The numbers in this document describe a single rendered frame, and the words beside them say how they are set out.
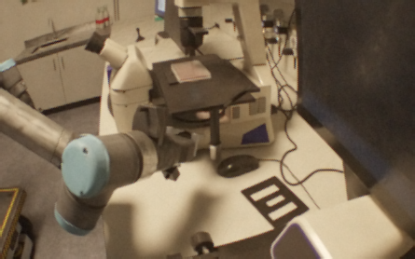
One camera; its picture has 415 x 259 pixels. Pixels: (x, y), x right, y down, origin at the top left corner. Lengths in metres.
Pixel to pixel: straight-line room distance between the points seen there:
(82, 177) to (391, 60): 0.41
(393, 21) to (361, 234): 0.20
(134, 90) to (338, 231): 0.63
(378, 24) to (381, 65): 0.04
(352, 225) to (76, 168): 0.37
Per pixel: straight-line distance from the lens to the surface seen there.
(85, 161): 0.42
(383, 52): 0.27
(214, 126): 0.79
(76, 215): 0.51
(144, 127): 0.55
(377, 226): 0.31
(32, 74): 3.11
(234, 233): 0.67
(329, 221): 0.28
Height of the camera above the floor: 1.27
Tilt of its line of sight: 32 degrees down
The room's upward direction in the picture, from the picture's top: 3 degrees counter-clockwise
